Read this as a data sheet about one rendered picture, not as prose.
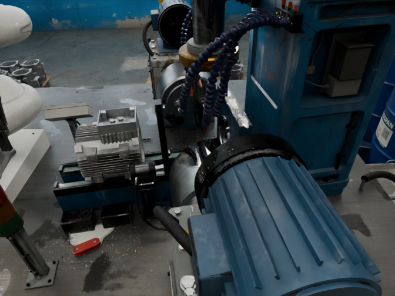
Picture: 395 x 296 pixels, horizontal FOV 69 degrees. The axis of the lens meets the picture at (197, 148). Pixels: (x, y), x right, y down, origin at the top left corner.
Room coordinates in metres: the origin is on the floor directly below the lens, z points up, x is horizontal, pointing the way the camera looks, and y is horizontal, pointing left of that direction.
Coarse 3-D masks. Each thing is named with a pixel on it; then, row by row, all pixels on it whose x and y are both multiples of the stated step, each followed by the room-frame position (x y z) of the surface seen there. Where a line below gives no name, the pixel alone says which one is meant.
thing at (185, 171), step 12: (192, 144) 0.63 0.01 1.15; (204, 144) 0.61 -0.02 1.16; (216, 144) 0.61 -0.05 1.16; (180, 156) 0.61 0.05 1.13; (192, 156) 0.58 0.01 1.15; (204, 156) 0.57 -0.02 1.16; (180, 168) 0.57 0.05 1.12; (192, 168) 0.54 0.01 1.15; (180, 180) 0.53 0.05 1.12; (192, 180) 0.50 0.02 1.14; (180, 192) 0.49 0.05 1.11; (192, 192) 0.47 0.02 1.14; (180, 204) 0.46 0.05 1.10; (192, 204) 0.45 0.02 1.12
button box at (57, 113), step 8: (72, 104) 1.02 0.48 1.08; (80, 104) 1.03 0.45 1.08; (88, 104) 1.04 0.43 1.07; (48, 112) 1.00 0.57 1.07; (56, 112) 1.00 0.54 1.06; (64, 112) 1.00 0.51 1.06; (72, 112) 1.00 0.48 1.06; (80, 112) 1.01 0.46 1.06; (88, 112) 1.01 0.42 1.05; (56, 120) 1.03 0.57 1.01
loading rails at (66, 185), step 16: (160, 160) 0.86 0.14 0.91; (64, 176) 0.81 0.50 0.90; (80, 176) 0.82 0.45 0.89; (160, 176) 0.76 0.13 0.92; (64, 192) 0.71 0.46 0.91; (80, 192) 0.72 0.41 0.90; (96, 192) 0.73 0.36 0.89; (112, 192) 0.73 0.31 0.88; (128, 192) 0.74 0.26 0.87; (160, 192) 0.76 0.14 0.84; (64, 208) 0.71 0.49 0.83; (80, 208) 0.72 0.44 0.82; (96, 208) 0.72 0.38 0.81
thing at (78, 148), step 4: (132, 140) 0.75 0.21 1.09; (136, 140) 0.76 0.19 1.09; (80, 144) 0.74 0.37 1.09; (132, 144) 0.75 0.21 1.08; (136, 144) 0.75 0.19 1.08; (76, 148) 0.73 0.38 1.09; (80, 148) 0.73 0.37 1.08; (76, 152) 0.72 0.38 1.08; (80, 152) 0.72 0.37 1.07; (144, 152) 0.88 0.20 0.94; (88, 180) 0.72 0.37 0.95; (92, 180) 0.73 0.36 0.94
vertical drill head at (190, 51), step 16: (192, 0) 0.84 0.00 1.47; (208, 0) 0.81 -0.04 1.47; (224, 0) 0.84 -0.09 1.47; (192, 16) 0.85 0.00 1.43; (208, 16) 0.81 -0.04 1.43; (224, 16) 0.84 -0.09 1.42; (208, 32) 0.81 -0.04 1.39; (192, 48) 0.81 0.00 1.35; (208, 64) 0.77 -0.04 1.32; (224, 64) 0.78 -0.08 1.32
